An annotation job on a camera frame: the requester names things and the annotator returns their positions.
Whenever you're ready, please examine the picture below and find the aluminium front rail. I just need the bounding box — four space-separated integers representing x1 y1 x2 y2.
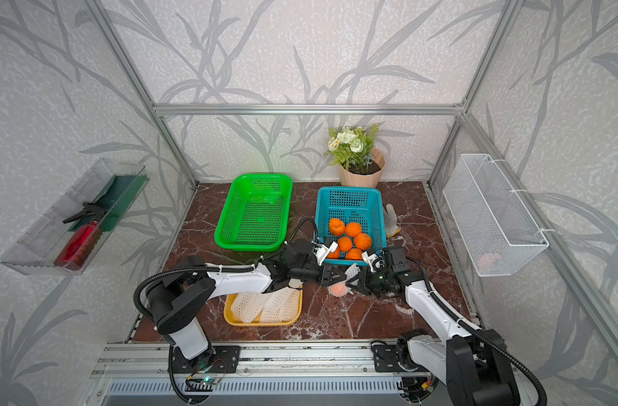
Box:
90 339 518 379

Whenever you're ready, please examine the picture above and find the yellow plastic tray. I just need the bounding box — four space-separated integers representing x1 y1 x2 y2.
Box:
224 289 302 326

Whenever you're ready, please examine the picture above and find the teal plastic basket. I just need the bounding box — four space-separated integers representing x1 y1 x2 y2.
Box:
315 186 387 266

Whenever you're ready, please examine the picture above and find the clear plastic wall bin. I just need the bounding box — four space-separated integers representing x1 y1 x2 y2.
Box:
0 159 149 276

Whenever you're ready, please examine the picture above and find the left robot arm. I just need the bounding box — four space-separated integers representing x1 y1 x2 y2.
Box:
133 218 346 362

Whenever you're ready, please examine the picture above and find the white wire mesh basket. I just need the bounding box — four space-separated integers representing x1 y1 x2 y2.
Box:
444 154 549 277

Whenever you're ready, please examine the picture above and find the potted white flower plant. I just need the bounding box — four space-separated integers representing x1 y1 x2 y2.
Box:
327 123 385 189

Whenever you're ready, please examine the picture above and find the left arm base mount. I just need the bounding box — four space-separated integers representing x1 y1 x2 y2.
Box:
168 345 241 375

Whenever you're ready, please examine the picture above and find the red black spray bottle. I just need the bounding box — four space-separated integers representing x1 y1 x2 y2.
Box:
53 202 107 271

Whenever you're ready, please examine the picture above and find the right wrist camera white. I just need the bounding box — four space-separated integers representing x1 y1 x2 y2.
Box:
361 250 383 272

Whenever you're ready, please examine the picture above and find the white yellow work glove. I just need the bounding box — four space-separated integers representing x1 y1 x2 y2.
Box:
383 204 400 238

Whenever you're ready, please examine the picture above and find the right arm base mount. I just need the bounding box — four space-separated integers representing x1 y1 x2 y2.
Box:
370 340 418 373

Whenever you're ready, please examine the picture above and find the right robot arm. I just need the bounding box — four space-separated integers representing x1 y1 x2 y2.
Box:
353 246 549 405

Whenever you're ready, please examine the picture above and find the green plastic basket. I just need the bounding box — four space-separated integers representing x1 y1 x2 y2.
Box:
214 174 293 252

